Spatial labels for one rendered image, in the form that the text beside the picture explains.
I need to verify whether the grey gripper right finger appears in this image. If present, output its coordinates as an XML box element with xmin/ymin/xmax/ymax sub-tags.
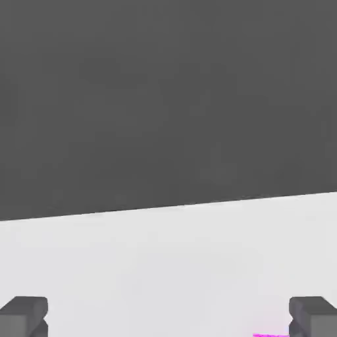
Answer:
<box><xmin>288</xmin><ymin>296</ymin><xmax>337</xmax><ymax>337</ymax></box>

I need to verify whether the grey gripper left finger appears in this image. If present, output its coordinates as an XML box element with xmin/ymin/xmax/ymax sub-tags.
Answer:
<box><xmin>0</xmin><ymin>296</ymin><xmax>49</xmax><ymax>337</ymax></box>

